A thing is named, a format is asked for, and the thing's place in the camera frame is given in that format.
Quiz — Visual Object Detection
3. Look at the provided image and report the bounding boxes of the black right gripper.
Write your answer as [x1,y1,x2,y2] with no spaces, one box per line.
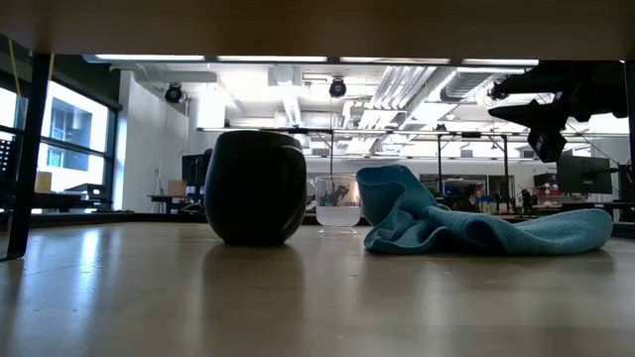
[488,59,629,131]

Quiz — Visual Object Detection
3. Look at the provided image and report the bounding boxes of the clear glass mug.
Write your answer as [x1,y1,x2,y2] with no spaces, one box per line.
[310,174,363,235]

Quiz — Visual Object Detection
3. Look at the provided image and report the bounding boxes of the black mug green inside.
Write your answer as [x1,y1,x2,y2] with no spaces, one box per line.
[203,129,309,248]

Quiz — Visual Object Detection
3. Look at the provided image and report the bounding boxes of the wooden shelf metal legs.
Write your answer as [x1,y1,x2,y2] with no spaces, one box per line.
[0,0,635,263]

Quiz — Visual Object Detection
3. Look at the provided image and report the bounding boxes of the ceiling light strip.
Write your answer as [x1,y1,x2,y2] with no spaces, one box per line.
[216,55,328,62]
[460,58,540,66]
[339,57,451,64]
[93,54,205,62]

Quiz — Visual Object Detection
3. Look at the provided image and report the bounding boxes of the large black monitor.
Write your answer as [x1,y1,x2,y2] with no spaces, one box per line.
[555,154,614,195]

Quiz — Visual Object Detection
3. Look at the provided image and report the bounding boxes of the blue microfibre cloth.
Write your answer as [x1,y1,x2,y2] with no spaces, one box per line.
[355,164,614,258]

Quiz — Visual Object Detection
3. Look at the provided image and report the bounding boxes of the black monitor on stand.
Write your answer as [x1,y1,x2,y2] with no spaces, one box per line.
[182,153,212,187]

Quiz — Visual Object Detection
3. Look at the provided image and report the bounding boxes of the dark monitor desk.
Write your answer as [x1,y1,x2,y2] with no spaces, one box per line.
[148,194,207,214]

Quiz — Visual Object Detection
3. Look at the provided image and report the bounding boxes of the black printer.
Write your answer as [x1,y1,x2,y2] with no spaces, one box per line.
[63,182,108,200]

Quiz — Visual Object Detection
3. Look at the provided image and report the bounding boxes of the dark side desk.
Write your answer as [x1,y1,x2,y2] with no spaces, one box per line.
[32,191,114,213]

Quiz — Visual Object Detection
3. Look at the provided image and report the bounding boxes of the black perforated panel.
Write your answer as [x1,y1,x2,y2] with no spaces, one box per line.
[0,126,24,209]

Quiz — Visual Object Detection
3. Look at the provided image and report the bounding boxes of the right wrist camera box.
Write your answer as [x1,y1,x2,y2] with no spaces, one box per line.
[526,127,569,164]

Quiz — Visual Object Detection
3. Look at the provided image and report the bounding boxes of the corrugated ventilation duct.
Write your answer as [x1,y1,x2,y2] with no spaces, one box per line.
[439,68,497,103]

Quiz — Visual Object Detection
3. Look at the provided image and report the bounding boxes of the black background workstation frame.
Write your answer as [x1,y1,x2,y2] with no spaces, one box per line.
[436,131,511,209]
[297,127,336,176]

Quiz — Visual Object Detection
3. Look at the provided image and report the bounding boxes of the black window frame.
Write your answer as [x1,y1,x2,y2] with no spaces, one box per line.
[0,68,123,214]

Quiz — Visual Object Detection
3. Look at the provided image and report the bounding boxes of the black table edge frame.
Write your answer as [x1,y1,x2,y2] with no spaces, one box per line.
[29,210,635,239]

